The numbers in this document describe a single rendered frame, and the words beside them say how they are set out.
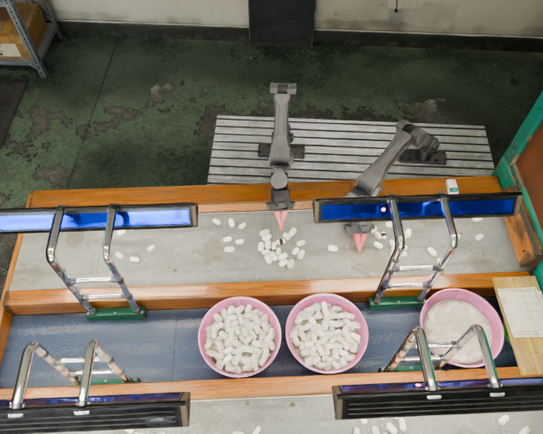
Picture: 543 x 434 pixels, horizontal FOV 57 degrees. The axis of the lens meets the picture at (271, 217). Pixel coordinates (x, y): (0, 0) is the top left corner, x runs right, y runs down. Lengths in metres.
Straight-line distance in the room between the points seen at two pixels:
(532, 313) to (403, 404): 0.72
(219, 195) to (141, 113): 1.54
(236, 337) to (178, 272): 0.31
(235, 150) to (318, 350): 0.96
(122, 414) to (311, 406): 0.59
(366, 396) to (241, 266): 0.72
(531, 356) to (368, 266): 0.57
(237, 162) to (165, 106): 1.32
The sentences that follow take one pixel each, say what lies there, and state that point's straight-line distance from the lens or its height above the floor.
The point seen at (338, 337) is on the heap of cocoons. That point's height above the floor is 0.74.
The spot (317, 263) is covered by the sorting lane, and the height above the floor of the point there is 0.74.
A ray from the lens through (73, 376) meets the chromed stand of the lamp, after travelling 1.66.
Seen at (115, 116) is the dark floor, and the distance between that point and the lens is 3.37.
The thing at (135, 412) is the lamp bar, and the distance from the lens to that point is 1.29.
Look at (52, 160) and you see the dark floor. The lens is 3.26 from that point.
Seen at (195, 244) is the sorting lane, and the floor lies 0.74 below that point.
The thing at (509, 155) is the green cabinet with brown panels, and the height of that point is 0.88.
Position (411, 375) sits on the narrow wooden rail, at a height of 0.76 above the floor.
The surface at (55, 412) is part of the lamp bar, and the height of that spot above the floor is 1.11.
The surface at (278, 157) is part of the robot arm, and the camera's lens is 1.72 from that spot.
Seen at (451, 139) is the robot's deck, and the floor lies 0.67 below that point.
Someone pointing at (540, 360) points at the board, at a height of 0.78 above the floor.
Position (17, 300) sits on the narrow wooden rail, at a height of 0.76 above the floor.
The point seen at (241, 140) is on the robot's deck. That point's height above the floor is 0.67.
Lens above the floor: 2.32
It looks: 57 degrees down
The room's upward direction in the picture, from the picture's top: straight up
